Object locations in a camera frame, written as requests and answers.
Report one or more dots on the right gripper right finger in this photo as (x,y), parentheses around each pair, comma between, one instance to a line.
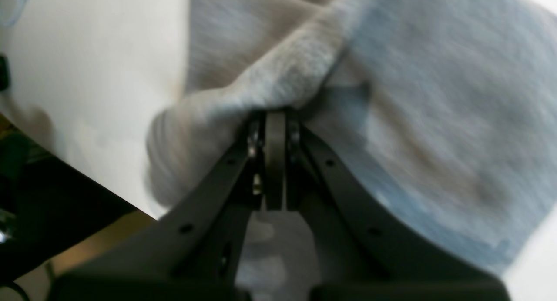
(365,252)

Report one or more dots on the grey t-shirt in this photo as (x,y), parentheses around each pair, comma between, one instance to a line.
(445,110)

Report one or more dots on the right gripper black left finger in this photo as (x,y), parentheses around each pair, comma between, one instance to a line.
(192,252)

